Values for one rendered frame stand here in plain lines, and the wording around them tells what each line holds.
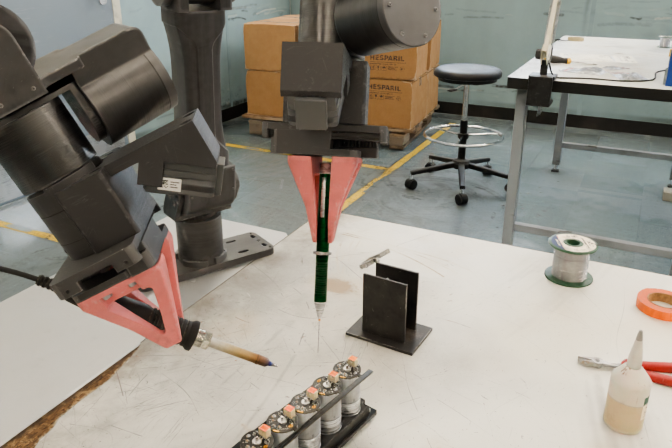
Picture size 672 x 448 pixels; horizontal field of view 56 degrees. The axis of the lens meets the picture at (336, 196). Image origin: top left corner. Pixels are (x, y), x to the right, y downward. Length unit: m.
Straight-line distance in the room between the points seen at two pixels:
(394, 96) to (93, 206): 3.57
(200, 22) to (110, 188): 0.35
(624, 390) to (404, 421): 0.20
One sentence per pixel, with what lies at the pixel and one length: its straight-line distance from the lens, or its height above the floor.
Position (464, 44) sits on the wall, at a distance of 4.94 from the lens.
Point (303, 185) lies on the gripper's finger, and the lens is 0.51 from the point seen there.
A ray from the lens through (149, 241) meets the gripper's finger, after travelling 0.47.
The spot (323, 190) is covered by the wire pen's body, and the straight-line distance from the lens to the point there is 0.53.
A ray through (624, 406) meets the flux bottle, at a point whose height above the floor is 0.78.
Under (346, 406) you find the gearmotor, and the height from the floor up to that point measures 0.78.
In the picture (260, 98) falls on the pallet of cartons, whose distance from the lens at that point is 4.33.
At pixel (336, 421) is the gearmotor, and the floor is 0.78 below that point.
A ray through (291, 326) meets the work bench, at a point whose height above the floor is 0.75.
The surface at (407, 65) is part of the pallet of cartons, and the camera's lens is 3.92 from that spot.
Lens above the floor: 1.15
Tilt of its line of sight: 21 degrees down
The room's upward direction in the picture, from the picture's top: straight up
